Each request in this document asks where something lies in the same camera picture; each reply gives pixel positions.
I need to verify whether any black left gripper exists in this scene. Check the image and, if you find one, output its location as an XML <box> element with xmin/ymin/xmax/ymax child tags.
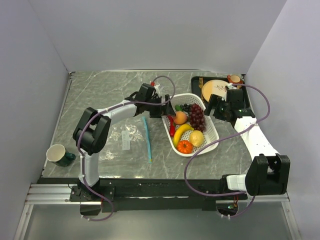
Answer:
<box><xmin>145</xmin><ymin>95</ymin><xmax>176</xmax><ymax>119</ymax></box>

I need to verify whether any red grape bunch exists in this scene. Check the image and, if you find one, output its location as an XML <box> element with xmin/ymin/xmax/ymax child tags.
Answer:
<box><xmin>188</xmin><ymin>103</ymin><xmax>206</xmax><ymax>133</ymax></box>

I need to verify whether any clear zip top bag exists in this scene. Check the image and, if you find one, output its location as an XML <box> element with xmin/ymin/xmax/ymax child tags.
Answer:
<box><xmin>100</xmin><ymin>116</ymin><xmax>153</xmax><ymax>164</ymax></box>

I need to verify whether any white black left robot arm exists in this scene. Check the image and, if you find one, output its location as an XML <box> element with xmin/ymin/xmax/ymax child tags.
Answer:
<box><xmin>72</xmin><ymin>83</ymin><xmax>175</xmax><ymax>201</ymax></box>

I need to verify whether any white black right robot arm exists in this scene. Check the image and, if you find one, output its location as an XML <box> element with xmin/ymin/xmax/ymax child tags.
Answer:
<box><xmin>204</xmin><ymin>88</ymin><xmax>291</xmax><ymax>199</ymax></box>

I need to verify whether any beige plate with branch pattern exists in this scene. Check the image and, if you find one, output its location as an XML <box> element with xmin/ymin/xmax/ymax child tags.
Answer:
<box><xmin>201</xmin><ymin>79</ymin><xmax>229</xmax><ymax>102</ymax></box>

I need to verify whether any small orange cup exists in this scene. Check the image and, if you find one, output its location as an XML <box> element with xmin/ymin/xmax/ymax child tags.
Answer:
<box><xmin>227</xmin><ymin>74</ymin><xmax>243</xmax><ymax>84</ymax></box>

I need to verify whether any green vegetable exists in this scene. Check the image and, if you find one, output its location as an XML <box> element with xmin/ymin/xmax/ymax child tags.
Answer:
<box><xmin>174</xmin><ymin>104</ymin><xmax>183</xmax><ymax>112</ymax></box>

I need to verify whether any red chili pepper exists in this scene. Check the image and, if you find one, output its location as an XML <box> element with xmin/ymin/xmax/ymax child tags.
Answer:
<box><xmin>167</xmin><ymin>115</ymin><xmax>176</xmax><ymax>138</ymax></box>

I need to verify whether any orange peach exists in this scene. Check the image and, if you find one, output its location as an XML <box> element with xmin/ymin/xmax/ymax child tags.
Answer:
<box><xmin>173</xmin><ymin>111</ymin><xmax>188</xmax><ymax>125</ymax></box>

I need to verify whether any gold fork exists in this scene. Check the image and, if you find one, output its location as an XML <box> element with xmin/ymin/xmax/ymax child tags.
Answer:
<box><xmin>198</xmin><ymin>77</ymin><xmax>204</xmax><ymax>102</ymax></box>

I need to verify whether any black rectangular tray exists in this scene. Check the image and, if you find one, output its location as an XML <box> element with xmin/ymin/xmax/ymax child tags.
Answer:
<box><xmin>190</xmin><ymin>76</ymin><xmax>251</xmax><ymax>108</ymax></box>

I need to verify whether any yellow banana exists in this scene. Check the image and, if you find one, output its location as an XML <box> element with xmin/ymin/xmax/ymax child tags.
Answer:
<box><xmin>172</xmin><ymin>123</ymin><xmax>194</xmax><ymax>148</ymax></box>

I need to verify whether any yellow pear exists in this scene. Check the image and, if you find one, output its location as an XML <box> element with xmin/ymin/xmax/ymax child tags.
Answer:
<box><xmin>189</xmin><ymin>130</ymin><xmax>205</xmax><ymax>147</ymax></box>

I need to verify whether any small orange pumpkin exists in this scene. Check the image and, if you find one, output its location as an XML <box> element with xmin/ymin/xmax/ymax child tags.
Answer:
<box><xmin>176</xmin><ymin>140</ymin><xmax>193</xmax><ymax>154</ymax></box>

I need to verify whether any dark green mug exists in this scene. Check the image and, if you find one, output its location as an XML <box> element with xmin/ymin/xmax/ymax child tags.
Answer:
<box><xmin>46</xmin><ymin>144</ymin><xmax>76</xmax><ymax>167</ymax></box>

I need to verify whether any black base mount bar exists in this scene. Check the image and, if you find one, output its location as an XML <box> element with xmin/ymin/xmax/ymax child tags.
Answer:
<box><xmin>37</xmin><ymin>177</ymin><xmax>248</xmax><ymax>216</ymax></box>

